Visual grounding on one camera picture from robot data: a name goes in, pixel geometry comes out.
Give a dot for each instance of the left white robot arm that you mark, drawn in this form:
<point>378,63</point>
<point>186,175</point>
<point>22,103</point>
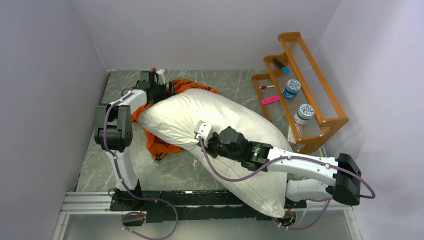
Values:
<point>113,129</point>

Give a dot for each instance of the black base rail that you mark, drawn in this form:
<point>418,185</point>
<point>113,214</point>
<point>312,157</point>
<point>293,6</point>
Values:
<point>190,205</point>

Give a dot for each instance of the white box under rack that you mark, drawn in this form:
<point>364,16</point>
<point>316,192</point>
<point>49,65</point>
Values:
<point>290,136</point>

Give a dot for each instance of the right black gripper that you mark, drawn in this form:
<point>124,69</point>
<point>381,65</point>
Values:
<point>209,145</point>

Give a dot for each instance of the orange wooden rack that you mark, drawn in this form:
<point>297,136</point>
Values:
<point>329,116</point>

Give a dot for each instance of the black marker blue cap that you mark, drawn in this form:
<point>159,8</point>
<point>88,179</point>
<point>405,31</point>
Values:
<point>279,64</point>

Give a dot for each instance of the orange patterned pillowcase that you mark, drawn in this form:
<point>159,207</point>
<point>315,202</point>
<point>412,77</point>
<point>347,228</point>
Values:
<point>157,147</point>

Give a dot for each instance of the red white pen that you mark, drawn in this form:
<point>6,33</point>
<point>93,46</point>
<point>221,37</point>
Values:
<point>266,86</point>

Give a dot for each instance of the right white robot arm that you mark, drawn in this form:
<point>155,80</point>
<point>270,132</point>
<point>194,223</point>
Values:
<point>336,178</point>

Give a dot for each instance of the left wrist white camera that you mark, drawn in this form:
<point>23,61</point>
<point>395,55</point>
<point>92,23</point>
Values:
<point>161,74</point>

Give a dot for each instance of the blue white round jar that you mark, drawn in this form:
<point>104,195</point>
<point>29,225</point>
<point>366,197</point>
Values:
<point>291,89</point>

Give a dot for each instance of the white pillow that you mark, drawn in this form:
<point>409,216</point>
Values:
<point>193,121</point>

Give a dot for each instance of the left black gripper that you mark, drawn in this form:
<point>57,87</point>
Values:
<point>171,91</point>

